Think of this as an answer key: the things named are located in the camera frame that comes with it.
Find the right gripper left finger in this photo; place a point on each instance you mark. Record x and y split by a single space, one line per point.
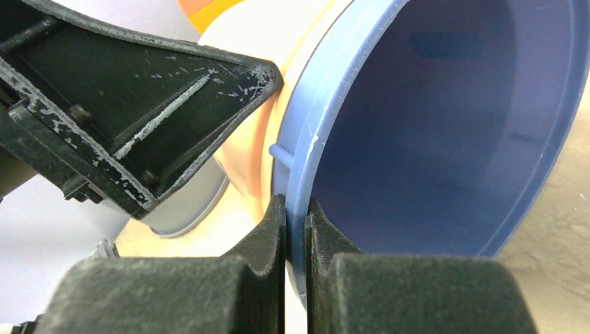
242 291

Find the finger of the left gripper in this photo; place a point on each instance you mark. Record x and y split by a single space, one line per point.
106 113

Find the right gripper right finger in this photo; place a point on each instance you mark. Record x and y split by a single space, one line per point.
350 291

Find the large grey plastic bucket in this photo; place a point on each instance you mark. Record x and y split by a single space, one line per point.
188 206

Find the blue plastic bucket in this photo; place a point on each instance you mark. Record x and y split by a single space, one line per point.
429 127

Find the orange capybara bucket blue rim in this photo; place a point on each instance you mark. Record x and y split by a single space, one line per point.
287 33

